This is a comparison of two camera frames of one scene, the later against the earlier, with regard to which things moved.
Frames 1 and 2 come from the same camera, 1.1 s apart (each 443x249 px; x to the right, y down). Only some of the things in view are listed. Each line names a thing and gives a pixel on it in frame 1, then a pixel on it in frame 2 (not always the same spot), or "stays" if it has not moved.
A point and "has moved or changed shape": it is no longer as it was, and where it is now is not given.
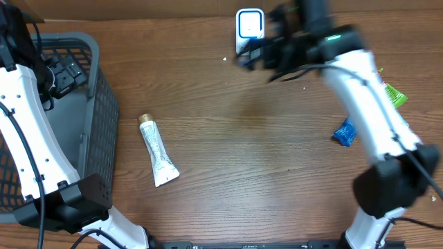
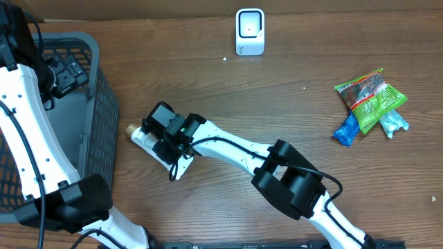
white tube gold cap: x=164 y=168 has moved or changed shape
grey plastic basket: x=86 y=122 stays
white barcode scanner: x=250 y=24 stays
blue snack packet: x=345 y=132 stays
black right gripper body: x=280 y=52 → x=165 y=153
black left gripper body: x=66 y=78 stays
